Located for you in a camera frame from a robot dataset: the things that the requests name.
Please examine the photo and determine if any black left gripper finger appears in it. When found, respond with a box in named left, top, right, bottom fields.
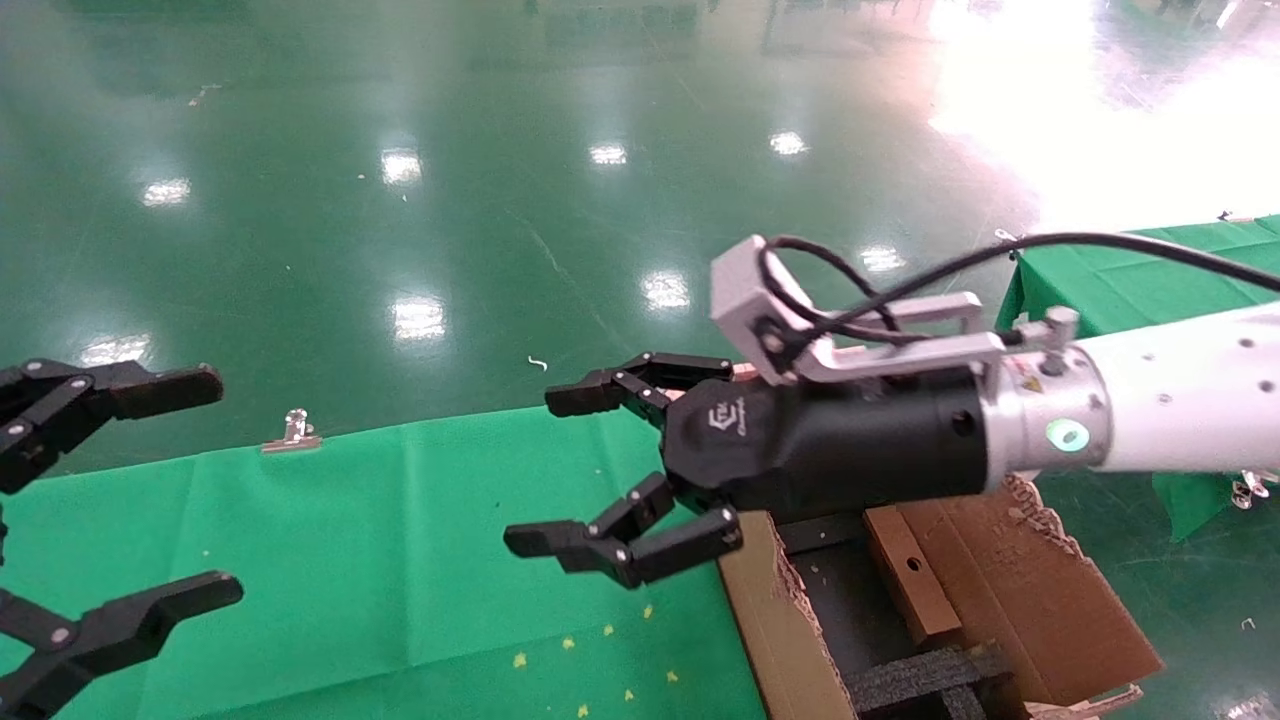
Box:
left=0, top=572, right=244, bottom=720
left=0, top=360, right=226, bottom=496

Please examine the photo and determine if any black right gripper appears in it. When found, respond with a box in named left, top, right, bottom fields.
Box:
left=503, top=352, right=991, bottom=589

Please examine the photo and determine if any small brown cardboard box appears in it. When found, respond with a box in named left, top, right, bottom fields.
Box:
left=865, top=505, right=966, bottom=648

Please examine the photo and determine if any large open cardboard carton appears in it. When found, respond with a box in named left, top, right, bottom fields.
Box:
left=718, top=470, right=1166, bottom=720

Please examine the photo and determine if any green work tablecloth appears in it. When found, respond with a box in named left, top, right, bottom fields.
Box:
left=0, top=405, right=766, bottom=720

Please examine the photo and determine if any black foam cross insert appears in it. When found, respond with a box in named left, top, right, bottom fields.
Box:
left=848, top=643, right=1016, bottom=720

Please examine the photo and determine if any green neighbour tablecloth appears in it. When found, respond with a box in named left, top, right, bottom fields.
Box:
left=997, top=215, right=1280, bottom=543

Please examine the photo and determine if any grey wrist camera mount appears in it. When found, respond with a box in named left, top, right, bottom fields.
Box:
left=710, top=235, right=1081, bottom=388

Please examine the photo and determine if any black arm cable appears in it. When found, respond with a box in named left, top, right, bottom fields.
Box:
left=757, top=232, right=1280, bottom=348

